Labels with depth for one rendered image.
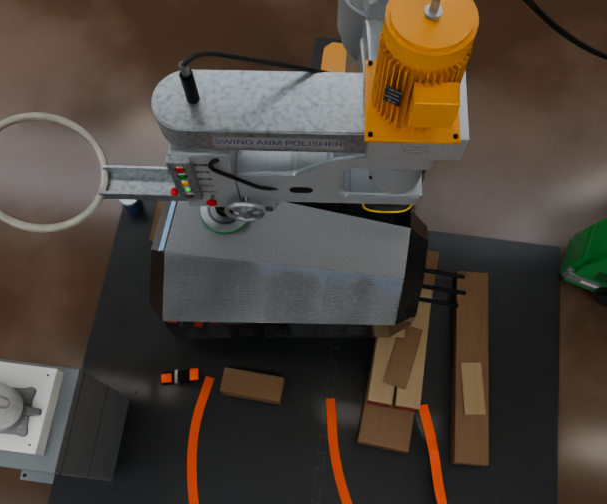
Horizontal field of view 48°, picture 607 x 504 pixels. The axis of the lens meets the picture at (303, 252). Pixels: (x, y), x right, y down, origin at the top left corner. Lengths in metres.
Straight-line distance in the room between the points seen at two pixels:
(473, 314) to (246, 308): 1.22
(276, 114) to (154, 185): 0.80
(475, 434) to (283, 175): 1.70
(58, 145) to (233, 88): 2.22
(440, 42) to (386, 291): 1.34
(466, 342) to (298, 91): 1.81
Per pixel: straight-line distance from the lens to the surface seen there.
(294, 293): 2.88
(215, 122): 2.11
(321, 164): 2.28
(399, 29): 1.78
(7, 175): 4.27
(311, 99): 2.13
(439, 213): 3.86
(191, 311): 3.01
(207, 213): 2.88
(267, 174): 2.36
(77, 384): 2.89
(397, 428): 3.38
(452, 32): 1.79
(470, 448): 3.45
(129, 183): 2.78
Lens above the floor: 3.49
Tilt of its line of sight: 70 degrees down
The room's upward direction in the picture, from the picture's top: 2 degrees counter-clockwise
